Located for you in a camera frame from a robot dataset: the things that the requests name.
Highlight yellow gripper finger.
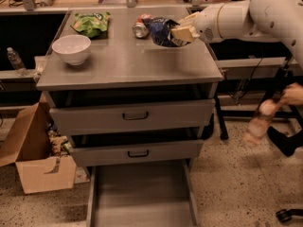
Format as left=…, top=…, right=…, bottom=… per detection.
left=178, top=11, right=200, bottom=26
left=170, top=26, right=200, bottom=43

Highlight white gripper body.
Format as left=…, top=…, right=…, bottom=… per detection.
left=194, top=3, right=223, bottom=44

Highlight blue chip bag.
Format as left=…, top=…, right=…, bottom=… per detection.
left=143, top=17, right=187, bottom=47

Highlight pink water bottle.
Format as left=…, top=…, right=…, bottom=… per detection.
left=243, top=99, right=281, bottom=145

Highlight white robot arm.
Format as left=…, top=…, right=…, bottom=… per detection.
left=170, top=0, right=303, bottom=67

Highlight top grey drawer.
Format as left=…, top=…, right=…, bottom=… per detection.
left=50, top=99, right=214, bottom=135

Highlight grey drawer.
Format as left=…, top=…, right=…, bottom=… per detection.
left=50, top=99, right=214, bottom=135
left=71, top=140, right=203, bottom=166
left=86, top=160, right=201, bottom=227

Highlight grey drawer cabinet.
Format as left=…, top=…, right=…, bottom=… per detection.
left=36, top=6, right=223, bottom=227

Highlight green chip bag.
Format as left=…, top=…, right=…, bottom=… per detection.
left=71, top=12, right=111, bottom=39

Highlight middle grey drawer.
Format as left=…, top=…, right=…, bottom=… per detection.
left=71, top=140, right=203, bottom=166

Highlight bottom grey drawer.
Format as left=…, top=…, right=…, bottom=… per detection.
left=86, top=160, right=201, bottom=227

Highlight person's hand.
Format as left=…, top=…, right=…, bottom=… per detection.
left=281, top=83, right=303, bottom=106

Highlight orange soda can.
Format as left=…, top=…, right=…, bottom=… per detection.
left=133, top=13, right=152, bottom=39

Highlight white bowl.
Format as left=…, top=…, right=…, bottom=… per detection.
left=52, top=35, right=91, bottom=65

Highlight snack packets in box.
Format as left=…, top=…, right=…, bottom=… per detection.
left=46, top=121, right=71, bottom=157

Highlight clear water bottle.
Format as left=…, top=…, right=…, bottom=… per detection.
left=7, top=47, right=27, bottom=77

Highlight cardboard box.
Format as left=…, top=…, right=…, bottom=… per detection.
left=0, top=97, right=76, bottom=194

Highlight black chair caster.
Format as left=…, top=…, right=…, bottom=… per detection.
left=276, top=209, right=303, bottom=223

